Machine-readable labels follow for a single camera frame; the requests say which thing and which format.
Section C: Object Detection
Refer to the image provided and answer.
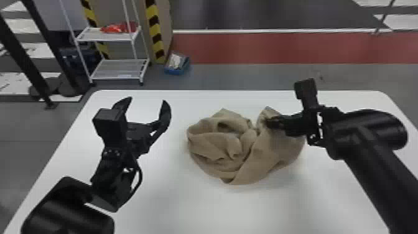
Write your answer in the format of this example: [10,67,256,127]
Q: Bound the blue basket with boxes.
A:
[164,52,192,75]

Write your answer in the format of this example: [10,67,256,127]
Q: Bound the white wire rack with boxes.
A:
[58,0,151,87]

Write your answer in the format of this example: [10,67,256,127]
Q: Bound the yellow black striped post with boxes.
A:
[79,0,111,60]
[144,0,167,65]

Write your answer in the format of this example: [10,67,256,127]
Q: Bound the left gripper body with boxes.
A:
[125,121,155,157]

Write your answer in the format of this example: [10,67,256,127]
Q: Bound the red snack packet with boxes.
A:
[100,21,138,34]

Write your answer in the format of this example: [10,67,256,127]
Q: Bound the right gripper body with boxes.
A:
[283,110,320,137]

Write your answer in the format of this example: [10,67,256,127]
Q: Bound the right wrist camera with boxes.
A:
[293,77,321,111]

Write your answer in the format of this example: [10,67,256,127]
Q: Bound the beige towel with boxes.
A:
[186,106,307,185]

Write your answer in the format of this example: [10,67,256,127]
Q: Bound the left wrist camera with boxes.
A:
[91,108,129,149]

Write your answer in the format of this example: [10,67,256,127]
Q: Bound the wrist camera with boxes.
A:
[91,108,129,149]
[293,77,321,111]

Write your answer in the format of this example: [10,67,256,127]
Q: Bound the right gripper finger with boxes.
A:
[264,114,289,131]

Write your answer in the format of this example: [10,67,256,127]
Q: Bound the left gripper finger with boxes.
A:
[148,99,172,145]
[111,96,133,112]

